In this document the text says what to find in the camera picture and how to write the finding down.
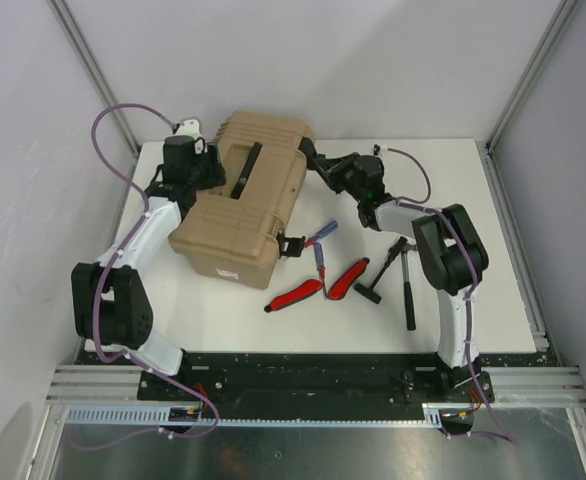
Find red handled pliers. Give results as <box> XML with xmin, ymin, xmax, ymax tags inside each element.
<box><xmin>263</xmin><ymin>257</ymin><xmax>370</xmax><ymax>313</ymax></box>

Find left aluminium frame post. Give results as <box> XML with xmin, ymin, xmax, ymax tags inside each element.
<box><xmin>46</xmin><ymin>0</ymin><xmax>141</xmax><ymax>157</ymax></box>

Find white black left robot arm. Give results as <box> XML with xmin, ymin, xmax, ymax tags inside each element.
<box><xmin>71</xmin><ymin>134</ymin><xmax>226</xmax><ymax>400</ymax></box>

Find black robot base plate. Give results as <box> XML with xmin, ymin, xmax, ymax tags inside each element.
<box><xmin>136</xmin><ymin>349</ymin><xmax>497</xmax><ymax>407</ymax></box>

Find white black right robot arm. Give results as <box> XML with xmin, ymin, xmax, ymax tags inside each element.
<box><xmin>307</xmin><ymin>153</ymin><xmax>491</xmax><ymax>405</ymax></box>

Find right aluminium frame post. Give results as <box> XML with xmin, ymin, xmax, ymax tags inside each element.
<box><xmin>485</xmin><ymin>0</ymin><xmax>583</xmax><ymax>154</ymax></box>

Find aluminium frame rail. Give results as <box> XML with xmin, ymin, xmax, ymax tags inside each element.
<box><xmin>484</xmin><ymin>367</ymin><xmax>586</xmax><ymax>408</ymax></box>

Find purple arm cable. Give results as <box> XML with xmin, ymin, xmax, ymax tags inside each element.
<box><xmin>371</xmin><ymin>143</ymin><xmax>519</xmax><ymax>444</ymax></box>
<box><xmin>65</xmin><ymin>102</ymin><xmax>223</xmax><ymax>444</ymax></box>

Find grey slotted cable duct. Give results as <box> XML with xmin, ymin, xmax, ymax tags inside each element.
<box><xmin>66</xmin><ymin>403</ymin><xmax>473</xmax><ymax>428</ymax></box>

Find blue handled screwdriver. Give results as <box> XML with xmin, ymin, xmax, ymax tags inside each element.
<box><xmin>303</xmin><ymin>220</ymin><xmax>338</xmax><ymax>249</ymax></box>
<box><xmin>313</xmin><ymin>241</ymin><xmax>327</xmax><ymax>299</ymax></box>

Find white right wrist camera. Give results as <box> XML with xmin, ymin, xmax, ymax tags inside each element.
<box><xmin>372</xmin><ymin>144</ymin><xmax>390</xmax><ymax>156</ymax></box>

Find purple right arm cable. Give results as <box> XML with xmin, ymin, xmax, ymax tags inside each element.
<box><xmin>371</xmin><ymin>143</ymin><xmax>519</xmax><ymax>444</ymax></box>

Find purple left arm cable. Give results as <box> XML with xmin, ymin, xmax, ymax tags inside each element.
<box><xmin>65</xmin><ymin>102</ymin><xmax>223</xmax><ymax>444</ymax></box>

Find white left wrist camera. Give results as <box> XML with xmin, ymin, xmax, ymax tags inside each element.
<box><xmin>173</xmin><ymin>117</ymin><xmax>207</xmax><ymax>155</ymax></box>

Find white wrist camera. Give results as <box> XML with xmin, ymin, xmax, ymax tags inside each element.
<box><xmin>372</xmin><ymin>144</ymin><xmax>390</xmax><ymax>156</ymax></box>
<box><xmin>173</xmin><ymin>117</ymin><xmax>207</xmax><ymax>155</ymax></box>

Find aluminium frame post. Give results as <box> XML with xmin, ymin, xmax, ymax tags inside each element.
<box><xmin>46</xmin><ymin>0</ymin><xmax>141</xmax><ymax>157</ymax></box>
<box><xmin>485</xmin><ymin>0</ymin><xmax>583</xmax><ymax>154</ymax></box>

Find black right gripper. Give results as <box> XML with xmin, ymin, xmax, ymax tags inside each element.
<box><xmin>312</xmin><ymin>152</ymin><xmax>364</xmax><ymax>204</ymax></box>

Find black handled claw hammer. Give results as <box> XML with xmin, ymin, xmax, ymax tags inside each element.
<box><xmin>401</xmin><ymin>244</ymin><xmax>416</xmax><ymax>331</ymax></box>

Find black rubber mallet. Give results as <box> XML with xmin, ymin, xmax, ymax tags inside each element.
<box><xmin>354</xmin><ymin>236</ymin><xmax>408</xmax><ymax>304</ymax></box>

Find tan plastic tool box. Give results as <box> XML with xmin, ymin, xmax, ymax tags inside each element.
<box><xmin>169</xmin><ymin>110</ymin><xmax>315</xmax><ymax>290</ymax></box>

